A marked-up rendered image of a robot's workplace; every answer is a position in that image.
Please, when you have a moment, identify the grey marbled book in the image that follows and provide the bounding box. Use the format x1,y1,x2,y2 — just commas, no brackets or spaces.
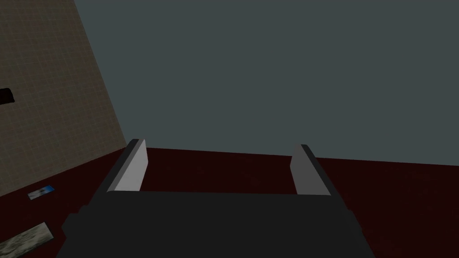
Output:
0,222,54,258

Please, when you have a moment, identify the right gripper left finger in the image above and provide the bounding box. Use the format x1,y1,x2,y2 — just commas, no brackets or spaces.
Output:
106,138,149,193

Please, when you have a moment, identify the black wall fixture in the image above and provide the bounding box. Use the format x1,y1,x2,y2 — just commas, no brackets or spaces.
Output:
0,88,15,105

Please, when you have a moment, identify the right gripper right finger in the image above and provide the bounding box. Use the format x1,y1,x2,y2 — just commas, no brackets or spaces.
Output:
290,144,332,196

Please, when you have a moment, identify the small blue and white book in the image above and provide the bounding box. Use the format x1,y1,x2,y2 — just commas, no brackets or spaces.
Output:
27,185,56,201

